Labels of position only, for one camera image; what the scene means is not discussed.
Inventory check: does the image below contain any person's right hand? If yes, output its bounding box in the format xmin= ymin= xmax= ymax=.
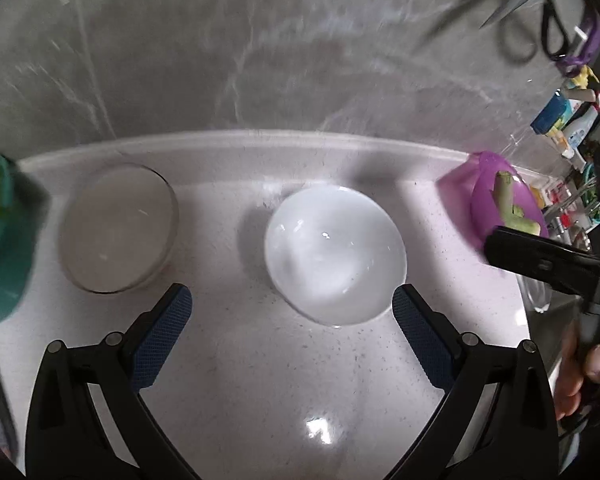
xmin=554 ymin=320 xmax=600 ymax=421

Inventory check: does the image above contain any purple peeler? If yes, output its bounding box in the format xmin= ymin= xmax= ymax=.
xmin=554 ymin=12 xmax=600 ymax=74

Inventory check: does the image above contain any clear glass bowl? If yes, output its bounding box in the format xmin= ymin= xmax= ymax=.
xmin=522 ymin=275 xmax=556 ymax=314
xmin=58 ymin=162 xmax=179 ymax=294

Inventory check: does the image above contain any purple plastic basin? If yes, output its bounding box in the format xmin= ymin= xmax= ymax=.
xmin=437 ymin=150 xmax=550 ymax=252

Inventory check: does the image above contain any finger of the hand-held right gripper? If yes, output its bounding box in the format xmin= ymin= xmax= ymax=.
xmin=484 ymin=226 xmax=600 ymax=294

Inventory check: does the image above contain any small white bowl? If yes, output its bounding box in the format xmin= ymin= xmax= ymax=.
xmin=265 ymin=185 xmax=408 ymax=328

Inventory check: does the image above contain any peeled green gourd piece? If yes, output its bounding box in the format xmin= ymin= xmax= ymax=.
xmin=510 ymin=205 xmax=544 ymax=234
xmin=494 ymin=170 xmax=516 ymax=217

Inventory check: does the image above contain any white spray bottle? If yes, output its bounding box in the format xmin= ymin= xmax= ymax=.
xmin=562 ymin=102 xmax=600 ymax=159

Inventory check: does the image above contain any teal plastic basket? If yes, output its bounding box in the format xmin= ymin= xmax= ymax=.
xmin=0 ymin=152 xmax=51 ymax=323

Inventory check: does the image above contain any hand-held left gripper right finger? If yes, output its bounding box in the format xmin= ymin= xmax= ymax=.
xmin=385 ymin=284 xmax=560 ymax=480

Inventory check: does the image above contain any yellow dish soap bottle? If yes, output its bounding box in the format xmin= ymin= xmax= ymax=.
xmin=564 ymin=64 xmax=600 ymax=92

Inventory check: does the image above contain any blue utensil cup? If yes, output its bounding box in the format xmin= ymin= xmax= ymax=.
xmin=530 ymin=94 xmax=571 ymax=136

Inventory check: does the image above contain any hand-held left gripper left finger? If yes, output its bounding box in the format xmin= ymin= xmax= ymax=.
xmin=25 ymin=283 xmax=201 ymax=480

